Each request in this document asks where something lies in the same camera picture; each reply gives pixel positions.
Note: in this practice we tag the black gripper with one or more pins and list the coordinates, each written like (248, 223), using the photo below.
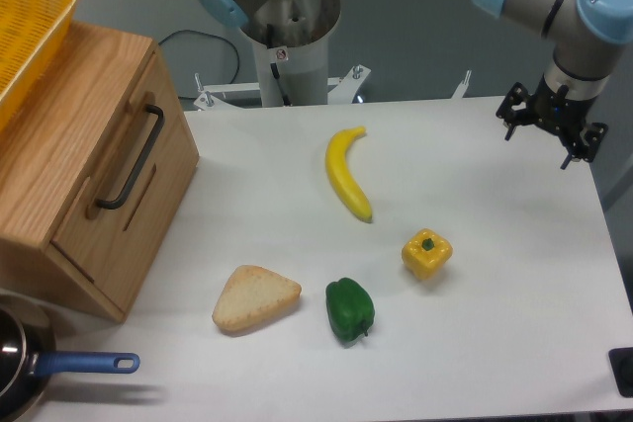
(556, 110)

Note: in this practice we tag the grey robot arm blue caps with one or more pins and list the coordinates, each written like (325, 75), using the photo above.
(589, 37)

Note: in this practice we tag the wooden drawer cabinet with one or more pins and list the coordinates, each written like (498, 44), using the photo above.
(48, 151)

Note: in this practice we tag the yellow bell pepper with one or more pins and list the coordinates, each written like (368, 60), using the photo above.
(425, 253)

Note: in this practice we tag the yellow banana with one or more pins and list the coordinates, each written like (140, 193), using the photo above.
(339, 176)

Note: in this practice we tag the black object at table edge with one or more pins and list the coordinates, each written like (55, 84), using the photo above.
(621, 361)

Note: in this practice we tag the green bell pepper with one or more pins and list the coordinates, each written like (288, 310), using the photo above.
(350, 310)

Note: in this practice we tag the triangular bread slice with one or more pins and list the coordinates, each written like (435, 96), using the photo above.
(252, 296)

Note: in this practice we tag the yellow plastic basket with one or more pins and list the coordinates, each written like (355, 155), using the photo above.
(32, 32)

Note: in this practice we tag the white metal base frame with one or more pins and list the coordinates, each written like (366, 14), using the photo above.
(341, 90)

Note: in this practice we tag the black pan blue handle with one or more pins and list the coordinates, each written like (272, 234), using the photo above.
(29, 357)

